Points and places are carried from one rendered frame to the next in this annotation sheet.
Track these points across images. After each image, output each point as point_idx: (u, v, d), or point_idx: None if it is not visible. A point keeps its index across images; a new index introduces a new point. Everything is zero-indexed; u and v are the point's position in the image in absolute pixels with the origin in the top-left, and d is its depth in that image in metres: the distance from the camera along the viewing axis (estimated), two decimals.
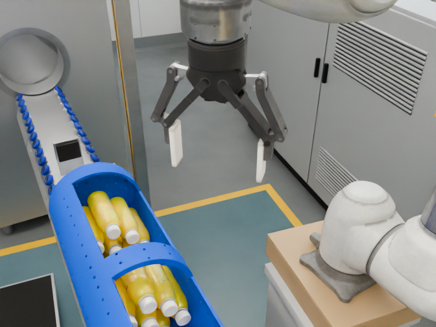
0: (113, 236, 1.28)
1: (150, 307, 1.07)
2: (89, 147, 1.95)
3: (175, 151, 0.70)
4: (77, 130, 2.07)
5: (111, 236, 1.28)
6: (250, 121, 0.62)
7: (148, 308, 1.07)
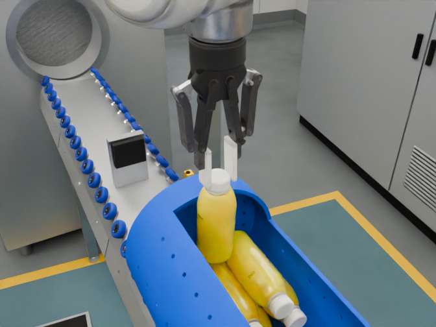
0: (217, 179, 0.71)
1: None
2: (153, 147, 1.38)
3: (224, 158, 0.72)
4: (131, 124, 1.50)
5: (213, 179, 0.71)
6: (200, 119, 0.66)
7: None
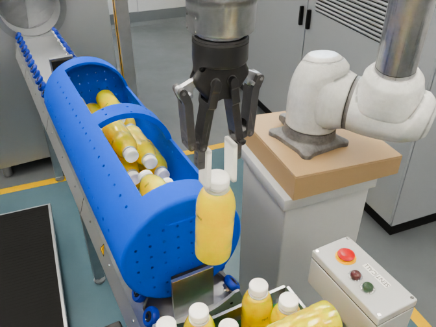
0: (217, 180, 0.71)
1: (132, 156, 1.22)
2: None
3: (224, 159, 0.72)
4: None
5: (213, 179, 0.71)
6: (201, 119, 0.66)
7: (131, 156, 1.22)
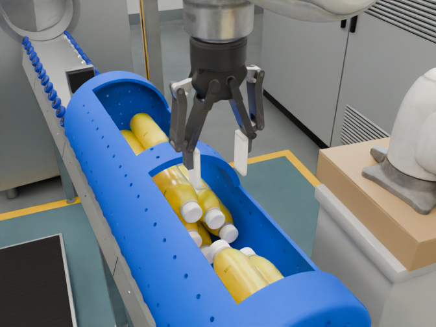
0: None
1: (194, 215, 0.88)
2: None
3: (234, 152, 0.72)
4: None
5: None
6: (193, 119, 0.65)
7: (193, 215, 0.88)
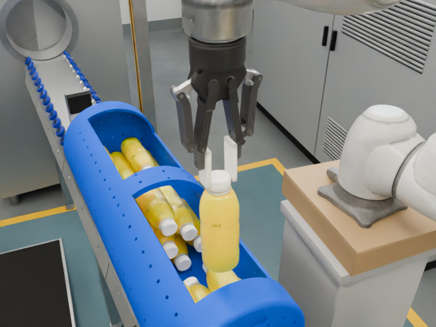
0: None
1: (170, 229, 1.06)
2: (100, 102, 1.95)
3: (224, 158, 0.72)
4: None
5: None
6: (200, 119, 0.66)
7: (169, 230, 1.06)
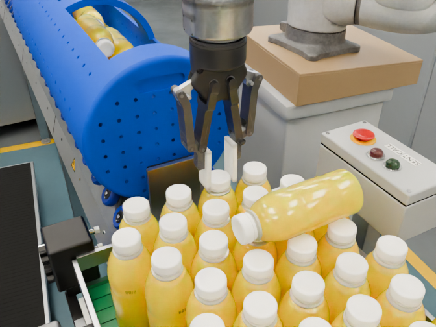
0: (255, 196, 0.68)
1: (106, 48, 1.03)
2: None
3: (224, 159, 0.72)
4: None
5: (251, 196, 0.68)
6: (200, 119, 0.66)
7: (105, 49, 1.03)
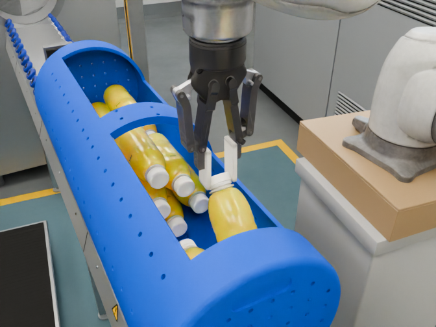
0: None
1: (159, 180, 0.83)
2: None
3: (224, 158, 0.72)
4: None
5: None
6: (200, 119, 0.66)
7: (158, 180, 0.83)
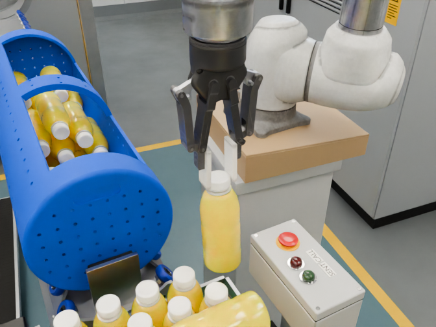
0: (178, 309, 0.73)
1: (61, 132, 1.08)
2: None
3: (224, 159, 0.72)
4: None
5: (174, 309, 0.73)
6: (200, 119, 0.66)
7: (60, 133, 1.08)
